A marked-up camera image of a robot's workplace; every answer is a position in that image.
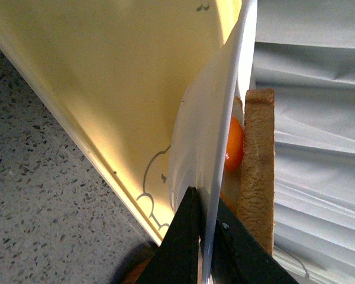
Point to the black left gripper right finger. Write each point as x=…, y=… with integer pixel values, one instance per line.
x=238, y=258

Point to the grey curtain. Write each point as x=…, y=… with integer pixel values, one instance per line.
x=305, y=51

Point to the fake fried egg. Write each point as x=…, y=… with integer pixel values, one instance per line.
x=230, y=189

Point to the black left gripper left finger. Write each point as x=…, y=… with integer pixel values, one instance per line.
x=176, y=260

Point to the yellow bear tray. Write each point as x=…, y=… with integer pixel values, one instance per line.
x=113, y=73

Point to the bread slice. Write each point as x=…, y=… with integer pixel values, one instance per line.
x=256, y=203

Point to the white round plate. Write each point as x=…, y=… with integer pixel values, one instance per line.
x=200, y=134

